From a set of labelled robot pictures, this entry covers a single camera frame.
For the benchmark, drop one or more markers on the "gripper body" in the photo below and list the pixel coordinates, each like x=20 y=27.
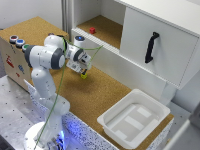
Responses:
x=80 y=62

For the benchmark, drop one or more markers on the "yellow block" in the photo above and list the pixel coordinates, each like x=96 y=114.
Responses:
x=84 y=76

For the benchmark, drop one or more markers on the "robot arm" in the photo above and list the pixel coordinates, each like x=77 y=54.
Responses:
x=41 y=78

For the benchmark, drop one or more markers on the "purple block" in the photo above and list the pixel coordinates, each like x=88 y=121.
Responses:
x=51 y=34

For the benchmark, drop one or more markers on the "white cabinet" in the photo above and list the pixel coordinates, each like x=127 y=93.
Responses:
x=110 y=65

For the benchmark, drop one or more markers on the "green button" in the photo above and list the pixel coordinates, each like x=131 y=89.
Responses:
x=25 y=47

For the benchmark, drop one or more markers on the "wooden drawer box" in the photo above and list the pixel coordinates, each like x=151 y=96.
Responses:
x=33 y=28

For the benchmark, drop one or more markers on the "blue button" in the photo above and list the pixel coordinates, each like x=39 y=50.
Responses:
x=20 y=42

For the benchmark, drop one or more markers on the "red button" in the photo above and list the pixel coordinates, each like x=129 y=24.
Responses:
x=13 y=39

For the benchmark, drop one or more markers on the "white plastic box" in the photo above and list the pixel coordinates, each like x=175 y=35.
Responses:
x=133 y=120

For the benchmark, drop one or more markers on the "white sliding door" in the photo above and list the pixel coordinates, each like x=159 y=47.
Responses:
x=173 y=40

